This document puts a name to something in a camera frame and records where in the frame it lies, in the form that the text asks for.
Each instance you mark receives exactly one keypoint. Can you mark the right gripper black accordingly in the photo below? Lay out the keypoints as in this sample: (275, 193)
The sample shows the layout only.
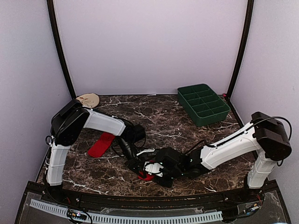
(167, 184)

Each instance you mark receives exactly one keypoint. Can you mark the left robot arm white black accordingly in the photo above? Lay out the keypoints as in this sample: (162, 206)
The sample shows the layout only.
(67, 125)

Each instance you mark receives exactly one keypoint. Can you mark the white slotted cable duct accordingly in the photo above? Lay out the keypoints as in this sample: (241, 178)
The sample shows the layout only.
(114, 216)

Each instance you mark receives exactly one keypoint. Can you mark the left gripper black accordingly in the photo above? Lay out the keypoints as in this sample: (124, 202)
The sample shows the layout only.
(134, 163)

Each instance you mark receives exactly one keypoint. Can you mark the red santa sock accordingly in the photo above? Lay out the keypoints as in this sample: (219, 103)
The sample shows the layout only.
(146, 176)

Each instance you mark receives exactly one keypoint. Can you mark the beige floral plate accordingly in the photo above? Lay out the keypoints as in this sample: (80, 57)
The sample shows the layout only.
(90, 100)

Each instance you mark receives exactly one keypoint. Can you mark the black frame post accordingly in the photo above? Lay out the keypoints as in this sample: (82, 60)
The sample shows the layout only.
(242, 47)
(59, 48)

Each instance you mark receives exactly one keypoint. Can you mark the black front rail base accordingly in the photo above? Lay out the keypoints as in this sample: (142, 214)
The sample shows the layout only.
(238, 206)

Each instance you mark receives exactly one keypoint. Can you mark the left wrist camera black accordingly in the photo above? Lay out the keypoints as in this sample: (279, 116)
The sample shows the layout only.
(136, 133)

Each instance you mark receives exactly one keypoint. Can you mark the right black frame post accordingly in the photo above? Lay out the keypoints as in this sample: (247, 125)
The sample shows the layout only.
(242, 47)

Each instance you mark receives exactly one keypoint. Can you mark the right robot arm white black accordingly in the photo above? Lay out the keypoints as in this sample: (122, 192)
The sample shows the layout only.
(264, 134)

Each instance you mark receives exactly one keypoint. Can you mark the green compartment tray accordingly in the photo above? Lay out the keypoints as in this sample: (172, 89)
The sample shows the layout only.
(202, 104)

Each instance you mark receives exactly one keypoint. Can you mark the left black frame post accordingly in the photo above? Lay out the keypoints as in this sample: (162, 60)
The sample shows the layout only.
(59, 48)

